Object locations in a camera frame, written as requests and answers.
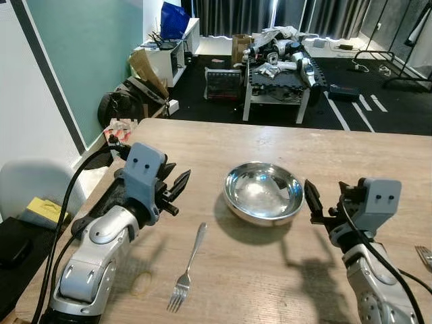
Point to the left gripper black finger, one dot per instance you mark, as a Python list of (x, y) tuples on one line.
[(179, 185), (166, 173)]

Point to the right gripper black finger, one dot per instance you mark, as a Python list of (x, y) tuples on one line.
[(312, 197), (345, 192)]

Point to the shiny steel bowl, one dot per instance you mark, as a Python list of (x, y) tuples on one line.
[(263, 192)]

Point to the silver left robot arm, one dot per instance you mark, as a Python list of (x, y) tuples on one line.
[(101, 233)]

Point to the clear plastic packet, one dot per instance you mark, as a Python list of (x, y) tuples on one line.
[(121, 127)]

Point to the black backpack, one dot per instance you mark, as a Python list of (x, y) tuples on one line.
[(121, 104)]

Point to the black power box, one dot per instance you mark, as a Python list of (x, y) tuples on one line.
[(344, 93)]

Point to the black crate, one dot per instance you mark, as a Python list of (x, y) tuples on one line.
[(223, 84)]

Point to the brown cardboard sheet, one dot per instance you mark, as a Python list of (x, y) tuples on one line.
[(145, 67)]

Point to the white shelf unit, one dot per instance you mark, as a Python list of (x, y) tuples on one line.
[(158, 61)]

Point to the yellow and black box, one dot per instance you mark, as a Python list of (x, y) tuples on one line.
[(44, 209)]

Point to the white chair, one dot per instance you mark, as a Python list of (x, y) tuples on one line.
[(37, 185)]

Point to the grey cart with robot parts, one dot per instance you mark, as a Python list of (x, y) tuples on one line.
[(283, 67)]

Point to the small brown cardboard box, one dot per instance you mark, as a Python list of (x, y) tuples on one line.
[(241, 48)]

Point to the blue bag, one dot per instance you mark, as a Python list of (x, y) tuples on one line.
[(174, 20)]

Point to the dark curtains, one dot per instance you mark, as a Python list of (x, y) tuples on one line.
[(256, 13)]

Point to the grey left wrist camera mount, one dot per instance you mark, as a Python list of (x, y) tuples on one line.
[(143, 172)]

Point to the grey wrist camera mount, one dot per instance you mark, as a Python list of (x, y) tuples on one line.
[(143, 172), (378, 202)]

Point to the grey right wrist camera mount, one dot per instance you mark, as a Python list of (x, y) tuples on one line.
[(378, 202)]

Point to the black metal rack frame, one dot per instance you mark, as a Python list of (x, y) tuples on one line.
[(408, 83)]

